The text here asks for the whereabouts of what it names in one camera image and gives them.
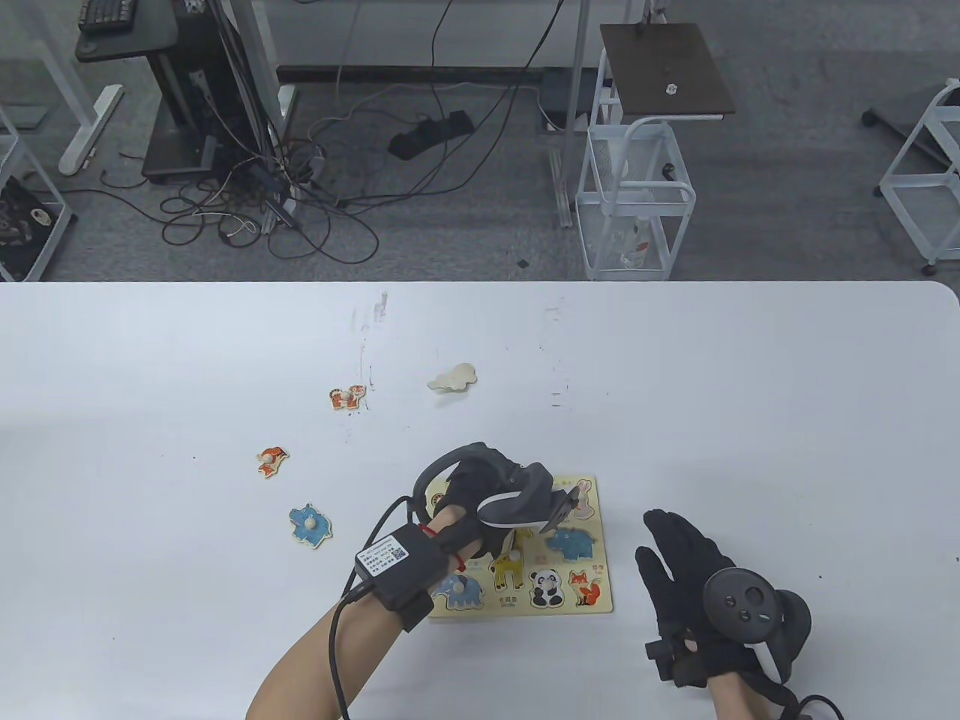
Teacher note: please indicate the black desk crossbar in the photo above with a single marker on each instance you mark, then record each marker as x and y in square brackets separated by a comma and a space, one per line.
[405, 73]

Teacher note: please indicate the black keyboard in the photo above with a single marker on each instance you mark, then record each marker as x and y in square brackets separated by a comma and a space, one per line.
[105, 13]

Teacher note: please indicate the black labelled wrist box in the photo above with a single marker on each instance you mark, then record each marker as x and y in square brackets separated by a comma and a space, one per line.
[397, 562]

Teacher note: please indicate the yellow giraffe puzzle piece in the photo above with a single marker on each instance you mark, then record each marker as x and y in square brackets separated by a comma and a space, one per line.
[510, 570]

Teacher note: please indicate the white metal rack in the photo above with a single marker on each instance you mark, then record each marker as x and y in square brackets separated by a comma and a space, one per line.
[34, 165]

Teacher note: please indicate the tiger puzzle piece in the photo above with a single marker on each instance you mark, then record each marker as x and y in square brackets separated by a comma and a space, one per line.
[349, 399]

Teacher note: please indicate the black bag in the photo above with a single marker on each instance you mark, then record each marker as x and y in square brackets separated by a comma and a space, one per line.
[22, 240]

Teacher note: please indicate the clear plastic bottle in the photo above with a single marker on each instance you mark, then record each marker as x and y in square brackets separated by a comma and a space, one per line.
[637, 244]

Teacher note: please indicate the person's right forearm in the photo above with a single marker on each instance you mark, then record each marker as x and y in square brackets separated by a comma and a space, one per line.
[739, 697]

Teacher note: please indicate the blue hippo puzzle piece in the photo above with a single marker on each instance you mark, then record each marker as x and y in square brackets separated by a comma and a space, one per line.
[307, 523]

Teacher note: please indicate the person's right hand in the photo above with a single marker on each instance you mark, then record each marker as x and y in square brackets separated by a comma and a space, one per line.
[679, 570]

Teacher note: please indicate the white metal pole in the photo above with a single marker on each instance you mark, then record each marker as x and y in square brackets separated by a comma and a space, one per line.
[577, 75]

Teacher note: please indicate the crocodile wooden puzzle piece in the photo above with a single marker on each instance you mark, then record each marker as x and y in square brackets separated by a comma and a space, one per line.
[452, 377]

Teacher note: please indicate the brown board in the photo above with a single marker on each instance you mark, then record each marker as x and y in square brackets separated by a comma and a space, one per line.
[660, 60]

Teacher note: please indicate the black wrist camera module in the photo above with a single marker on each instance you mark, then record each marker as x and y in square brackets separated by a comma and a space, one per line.
[671, 660]

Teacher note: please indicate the wooden animal puzzle frame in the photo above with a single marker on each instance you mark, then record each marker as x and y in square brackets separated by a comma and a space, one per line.
[491, 600]

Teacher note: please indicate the black power strip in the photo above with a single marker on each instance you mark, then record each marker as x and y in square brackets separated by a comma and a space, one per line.
[427, 135]

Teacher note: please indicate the white desk leg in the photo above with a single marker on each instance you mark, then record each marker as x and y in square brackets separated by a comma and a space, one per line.
[255, 45]

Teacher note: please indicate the black desk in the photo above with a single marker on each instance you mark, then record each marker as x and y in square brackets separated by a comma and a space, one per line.
[127, 41]

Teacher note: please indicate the white desk foot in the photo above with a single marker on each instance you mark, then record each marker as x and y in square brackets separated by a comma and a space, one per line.
[90, 131]

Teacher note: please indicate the orange fox puzzle piece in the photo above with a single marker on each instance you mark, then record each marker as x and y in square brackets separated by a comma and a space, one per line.
[271, 461]

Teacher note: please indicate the pink rabbit puzzle piece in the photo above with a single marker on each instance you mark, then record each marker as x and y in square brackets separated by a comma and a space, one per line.
[586, 504]

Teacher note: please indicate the white metal cart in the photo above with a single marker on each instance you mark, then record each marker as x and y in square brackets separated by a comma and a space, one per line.
[912, 139]

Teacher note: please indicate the panda puzzle piece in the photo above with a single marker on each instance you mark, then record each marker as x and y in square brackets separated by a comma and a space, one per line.
[544, 589]

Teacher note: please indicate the person's left forearm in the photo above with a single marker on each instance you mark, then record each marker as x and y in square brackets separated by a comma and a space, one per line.
[315, 660]

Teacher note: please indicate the black computer tower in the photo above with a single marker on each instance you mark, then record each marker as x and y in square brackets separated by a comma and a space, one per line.
[180, 112]

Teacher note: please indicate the person's left hand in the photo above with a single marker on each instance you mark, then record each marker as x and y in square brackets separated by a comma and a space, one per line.
[469, 487]

